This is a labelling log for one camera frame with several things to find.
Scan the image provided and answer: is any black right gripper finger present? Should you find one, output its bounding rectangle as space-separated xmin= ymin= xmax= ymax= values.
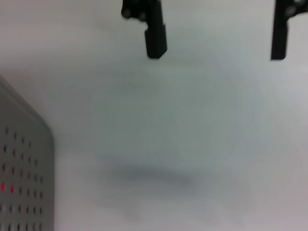
xmin=121 ymin=0 xmax=168 ymax=60
xmin=270 ymin=0 xmax=308 ymax=61

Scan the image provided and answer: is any grey perforated storage bin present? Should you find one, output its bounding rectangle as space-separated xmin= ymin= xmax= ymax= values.
xmin=0 ymin=74 xmax=55 ymax=231

